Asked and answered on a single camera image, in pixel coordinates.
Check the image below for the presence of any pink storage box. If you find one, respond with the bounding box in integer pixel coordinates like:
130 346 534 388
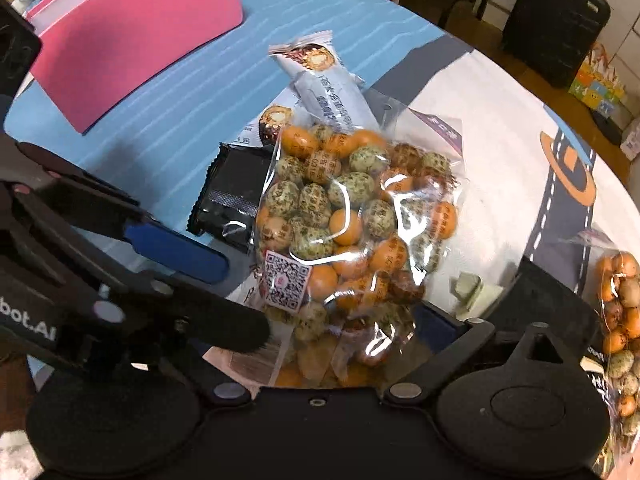
26 0 247 135

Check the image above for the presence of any small beige plastic piece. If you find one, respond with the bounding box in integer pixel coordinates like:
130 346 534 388
451 272 502 312

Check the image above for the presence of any clear bag of speckled nuts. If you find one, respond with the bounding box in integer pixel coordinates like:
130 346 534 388
249 87 467 392
579 230 640 466

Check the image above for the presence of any black snack packet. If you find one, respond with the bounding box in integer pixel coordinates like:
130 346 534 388
187 142 275 255

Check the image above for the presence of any black suitcase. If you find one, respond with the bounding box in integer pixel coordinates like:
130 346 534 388
500 0 612 89

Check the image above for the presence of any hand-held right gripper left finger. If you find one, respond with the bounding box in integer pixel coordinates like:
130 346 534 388
172 345 262 404

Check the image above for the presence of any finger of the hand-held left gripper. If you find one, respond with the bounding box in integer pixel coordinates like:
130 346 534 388
15 142 230 282
92 270 272 356

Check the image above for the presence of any colourful paper bag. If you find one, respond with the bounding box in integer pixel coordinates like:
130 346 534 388
569 42 629 112

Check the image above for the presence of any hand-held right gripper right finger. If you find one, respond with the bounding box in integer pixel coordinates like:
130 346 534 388
382 305 587 404

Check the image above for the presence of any white chocolate ball snack packet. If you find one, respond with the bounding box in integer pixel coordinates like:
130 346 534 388
268 30 367 133
234 87 313 147

